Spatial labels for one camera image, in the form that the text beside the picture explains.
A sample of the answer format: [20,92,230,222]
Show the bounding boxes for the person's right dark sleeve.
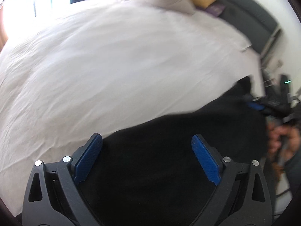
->
[285,148,301,196]

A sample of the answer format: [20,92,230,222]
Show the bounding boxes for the dark grey headboard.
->
[218,0,281,57]

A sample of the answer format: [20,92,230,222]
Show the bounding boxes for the black denim pants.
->
[79,77,274,225]

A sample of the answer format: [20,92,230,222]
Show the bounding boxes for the white bed sheet mattress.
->
[1,0,263,215]

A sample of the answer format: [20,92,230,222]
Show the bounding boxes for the purple pillow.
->
[198,2,226,17]

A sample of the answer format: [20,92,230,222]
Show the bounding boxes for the person's right hand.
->
[267,122,300,172]

